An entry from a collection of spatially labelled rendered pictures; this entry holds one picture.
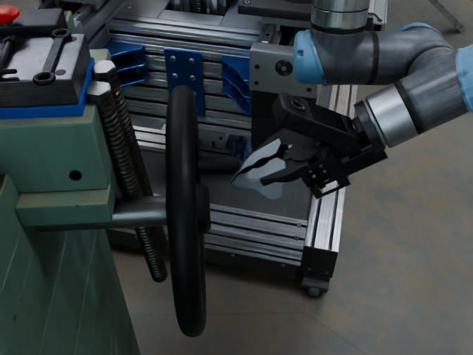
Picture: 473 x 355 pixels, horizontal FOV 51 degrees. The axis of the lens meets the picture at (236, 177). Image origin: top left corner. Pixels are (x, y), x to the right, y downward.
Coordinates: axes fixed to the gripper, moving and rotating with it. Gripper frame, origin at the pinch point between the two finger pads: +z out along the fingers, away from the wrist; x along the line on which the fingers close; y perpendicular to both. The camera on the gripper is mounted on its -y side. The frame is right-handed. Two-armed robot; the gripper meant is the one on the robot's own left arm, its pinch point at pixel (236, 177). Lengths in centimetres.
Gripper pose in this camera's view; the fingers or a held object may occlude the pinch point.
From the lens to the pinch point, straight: 70.0
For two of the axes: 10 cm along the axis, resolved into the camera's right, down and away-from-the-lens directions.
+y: 5.1, 5.9, 6.3
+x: -0.8, -6.9, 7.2
